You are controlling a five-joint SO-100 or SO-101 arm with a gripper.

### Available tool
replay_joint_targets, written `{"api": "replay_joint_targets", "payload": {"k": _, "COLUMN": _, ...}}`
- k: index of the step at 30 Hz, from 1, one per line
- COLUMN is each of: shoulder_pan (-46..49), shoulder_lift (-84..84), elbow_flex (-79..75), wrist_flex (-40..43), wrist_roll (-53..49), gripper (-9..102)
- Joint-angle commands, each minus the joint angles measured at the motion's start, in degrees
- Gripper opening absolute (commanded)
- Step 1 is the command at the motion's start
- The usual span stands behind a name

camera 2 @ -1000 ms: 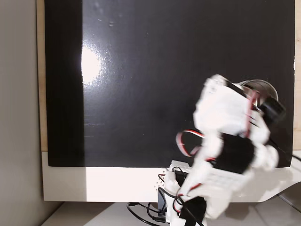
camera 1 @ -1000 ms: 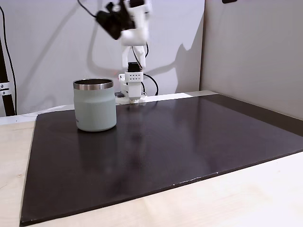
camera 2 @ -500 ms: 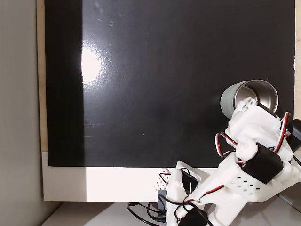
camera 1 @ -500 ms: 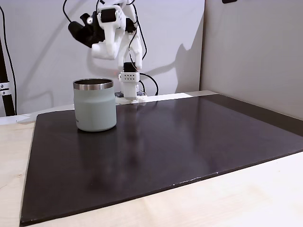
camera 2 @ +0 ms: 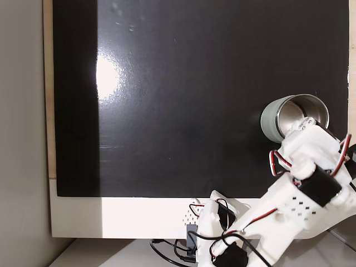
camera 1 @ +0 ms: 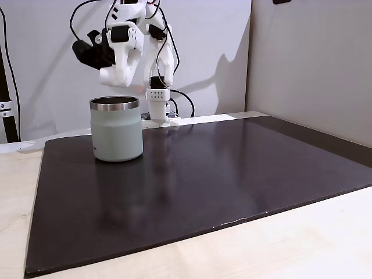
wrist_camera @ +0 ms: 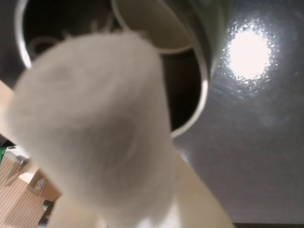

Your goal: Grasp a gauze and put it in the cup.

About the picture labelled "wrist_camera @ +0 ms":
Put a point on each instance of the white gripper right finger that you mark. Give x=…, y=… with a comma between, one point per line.
x=202, y=202

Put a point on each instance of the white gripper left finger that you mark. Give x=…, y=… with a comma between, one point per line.
x=71, y=213

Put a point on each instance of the white gauze roll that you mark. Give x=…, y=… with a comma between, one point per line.
x=95, y=123

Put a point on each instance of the sage green steel-rimmed cup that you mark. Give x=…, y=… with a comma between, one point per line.
x=185, y=95

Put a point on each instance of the cardboard box with white label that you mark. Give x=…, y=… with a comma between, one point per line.
x=39, y=186

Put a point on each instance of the green object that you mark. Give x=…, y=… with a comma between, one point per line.
x=2, y=154

